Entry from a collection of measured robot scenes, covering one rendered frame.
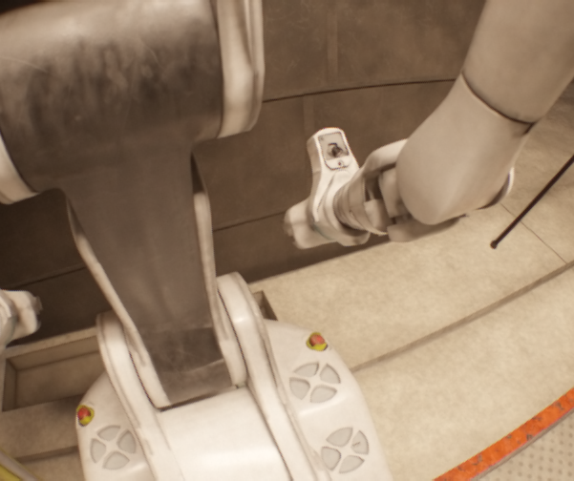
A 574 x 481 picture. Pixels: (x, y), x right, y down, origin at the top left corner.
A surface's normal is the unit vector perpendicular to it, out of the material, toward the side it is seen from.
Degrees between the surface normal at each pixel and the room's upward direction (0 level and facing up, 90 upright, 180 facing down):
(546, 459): 0
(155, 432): 48
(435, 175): 81
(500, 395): 0
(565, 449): 0
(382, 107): 90
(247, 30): 90
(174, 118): 106
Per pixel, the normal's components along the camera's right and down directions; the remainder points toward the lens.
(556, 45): -0.27, 0.83
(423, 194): -0.91, 0.29
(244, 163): 0.36, 0.58
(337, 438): 0.21, -0.26
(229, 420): 0.03, -0.67
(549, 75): -0.05, 0.87
